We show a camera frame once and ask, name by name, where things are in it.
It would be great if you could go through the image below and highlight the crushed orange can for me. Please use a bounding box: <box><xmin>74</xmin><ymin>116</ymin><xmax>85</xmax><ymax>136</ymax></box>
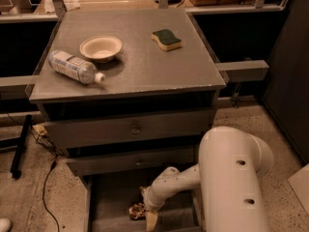
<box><xmin>128</xmin><ymin>203</ymin><xmax>146</xmax><ymax>220</ymax></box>

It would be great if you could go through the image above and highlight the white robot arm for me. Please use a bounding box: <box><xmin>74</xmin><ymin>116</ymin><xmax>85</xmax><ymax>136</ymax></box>
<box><xmin>141</xmin><ymin>127</ymin><xmax>274</xmax><ymax>232</ymax></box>

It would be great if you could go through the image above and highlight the open bottom grey drawer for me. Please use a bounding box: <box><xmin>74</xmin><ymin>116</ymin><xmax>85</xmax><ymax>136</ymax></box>
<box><xmin>84</xmin><ymin>167</ymin><xmax>203</xmax><ymax>232</ymax></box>

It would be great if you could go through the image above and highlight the middle grey drawer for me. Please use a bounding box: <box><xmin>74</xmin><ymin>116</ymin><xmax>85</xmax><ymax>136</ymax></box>
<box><xmin>66</xmin><ymin>145</ymin><xmax>198</xmax><ymax>177</ymax></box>

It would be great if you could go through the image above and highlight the top grey drawer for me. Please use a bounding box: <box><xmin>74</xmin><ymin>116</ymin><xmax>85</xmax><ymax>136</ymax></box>
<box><xmin>44</xmin><ymin>108</ymin><xmax>216</xmax><ymax>149</ymax></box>

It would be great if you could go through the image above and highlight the grey drawer cabinet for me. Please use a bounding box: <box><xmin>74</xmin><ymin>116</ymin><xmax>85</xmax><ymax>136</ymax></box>
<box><xmin>28</xmin><ymin>7</ymin><xmax>227</xmax><ymax>232</ymax></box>

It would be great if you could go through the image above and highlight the white paper on counter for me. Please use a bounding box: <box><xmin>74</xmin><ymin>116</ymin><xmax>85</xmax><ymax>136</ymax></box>
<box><xmin>63</xmin><ymin>0</ymin><xmax>80</xmax><ymax>11</ymax></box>

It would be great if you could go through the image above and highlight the cream plug on floor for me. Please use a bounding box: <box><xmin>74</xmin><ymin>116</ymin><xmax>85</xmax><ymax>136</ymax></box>
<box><xmin>32</xmin><ymin>124</ymin><xmax>47</xmax><ymax>136</ymax></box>

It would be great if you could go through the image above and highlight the black metal bar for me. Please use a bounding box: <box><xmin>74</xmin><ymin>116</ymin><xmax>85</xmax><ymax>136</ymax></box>
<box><xmin>10</xmin><ymin>114</ymin><xmax>32</xmax><ymax>179</ymax></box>

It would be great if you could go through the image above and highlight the white shoe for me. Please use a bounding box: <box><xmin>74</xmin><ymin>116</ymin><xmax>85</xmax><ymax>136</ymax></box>
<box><xmin>0</xmin><ymin>217</ymin><xmax>12</xmax><ymax>232</ymax></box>

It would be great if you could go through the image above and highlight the white paper bowl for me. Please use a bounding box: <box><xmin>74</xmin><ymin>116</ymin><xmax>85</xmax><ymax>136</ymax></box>
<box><xmin>79</xmin><ymin>36</ymin><xmax>123</xmax><ymax>63</ymax></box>

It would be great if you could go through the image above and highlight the clear plastic water bottle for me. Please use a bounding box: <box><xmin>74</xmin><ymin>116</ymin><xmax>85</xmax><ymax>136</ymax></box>
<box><xmin>48</xmin><ymin>50</ymin><xmax>105</xmax><ymax>84</ymax></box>

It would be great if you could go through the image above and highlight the white floor panel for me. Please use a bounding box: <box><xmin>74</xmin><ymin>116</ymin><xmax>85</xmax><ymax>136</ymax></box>
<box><xmin>288</xmin><ymin>163</ymin><xmax>309</xmax><ymax>216</ymax></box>

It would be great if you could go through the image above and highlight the green yellow sponge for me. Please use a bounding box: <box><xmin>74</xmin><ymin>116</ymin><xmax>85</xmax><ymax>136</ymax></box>
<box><xmin>152</xmin><ymin>29</ymin><xmax>182</xmax><ymax>51</ymax></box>

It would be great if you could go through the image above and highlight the black floor cable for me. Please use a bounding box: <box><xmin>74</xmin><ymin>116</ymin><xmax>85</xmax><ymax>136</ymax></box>
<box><xmin>42</xmin><ymin>155</ymin><xmax>62</xmax><ymax>232</ymax></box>

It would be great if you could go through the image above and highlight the grey side rail left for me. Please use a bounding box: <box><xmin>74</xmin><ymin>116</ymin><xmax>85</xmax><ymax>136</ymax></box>
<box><xmin>0</xmin><ymin>75</ymin><xmax>38</xmax><ymax>101</ymax></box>

